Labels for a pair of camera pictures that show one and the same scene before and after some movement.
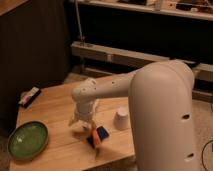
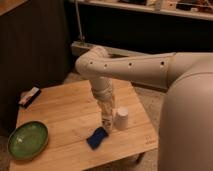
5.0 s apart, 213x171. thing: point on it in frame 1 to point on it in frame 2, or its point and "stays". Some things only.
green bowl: x=27 y=140 stays
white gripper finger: x=92 y=125 to x=114 y=106
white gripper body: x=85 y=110 to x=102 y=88
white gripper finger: x=73 y=120 to x=101 y=106
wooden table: x=67 y=148 stays
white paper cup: x=120 y=118 stays
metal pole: x=82 y=37 stays
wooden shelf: x=202 y=9 stays
